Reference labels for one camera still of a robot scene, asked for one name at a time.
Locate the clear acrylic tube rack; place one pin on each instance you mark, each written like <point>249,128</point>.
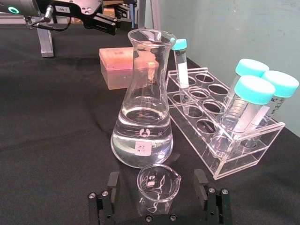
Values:
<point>211,150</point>

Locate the glass conical flask with water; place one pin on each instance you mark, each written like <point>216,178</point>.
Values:
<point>143,131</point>

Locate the pink translucent plastic box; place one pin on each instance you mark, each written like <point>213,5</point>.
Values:
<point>114,68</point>

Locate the slim tube with teal cap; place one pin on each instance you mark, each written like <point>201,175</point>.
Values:
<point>182,70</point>

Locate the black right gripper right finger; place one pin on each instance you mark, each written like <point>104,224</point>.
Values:
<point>200,180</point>

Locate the brown cardboard box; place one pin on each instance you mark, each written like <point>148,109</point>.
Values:
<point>109,12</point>

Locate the black table cloth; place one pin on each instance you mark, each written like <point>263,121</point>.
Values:
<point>54,131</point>

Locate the small glass beaker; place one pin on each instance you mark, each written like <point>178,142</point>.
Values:
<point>157,187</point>

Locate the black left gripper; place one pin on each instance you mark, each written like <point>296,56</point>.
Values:
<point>75,10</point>

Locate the large tube with teal cap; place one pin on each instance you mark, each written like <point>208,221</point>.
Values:
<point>281,83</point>
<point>254,89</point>
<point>252,66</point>

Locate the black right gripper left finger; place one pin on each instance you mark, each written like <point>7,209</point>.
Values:
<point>113,180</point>

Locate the grey metal post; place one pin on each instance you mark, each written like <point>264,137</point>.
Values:
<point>155,14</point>

